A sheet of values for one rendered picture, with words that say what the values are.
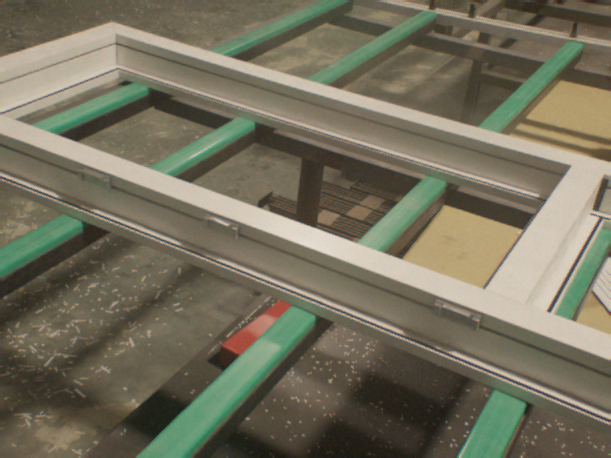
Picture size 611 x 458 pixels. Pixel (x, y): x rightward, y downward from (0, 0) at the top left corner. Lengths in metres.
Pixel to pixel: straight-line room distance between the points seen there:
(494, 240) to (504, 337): 0.75
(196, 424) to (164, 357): 1.43
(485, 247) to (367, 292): 0.69
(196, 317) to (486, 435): 1.60
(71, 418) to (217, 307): 0.55
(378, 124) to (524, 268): 0.44
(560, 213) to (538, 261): 0.13
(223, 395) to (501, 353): 0.29
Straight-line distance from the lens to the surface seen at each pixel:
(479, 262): 1.57
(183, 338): 2.31
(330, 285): 0.97
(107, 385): 2.18
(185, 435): 0.82
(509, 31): 2.11
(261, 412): 1.24
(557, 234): 1.08
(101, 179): 1.10
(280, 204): 2.29
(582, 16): 2.56
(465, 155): 1.31
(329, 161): 1.45
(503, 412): 0.90
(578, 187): 1.21
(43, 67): 1.46
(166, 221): 1.06
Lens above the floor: 1.44
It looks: 31 degrees down
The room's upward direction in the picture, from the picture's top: 6 degrees clockwise
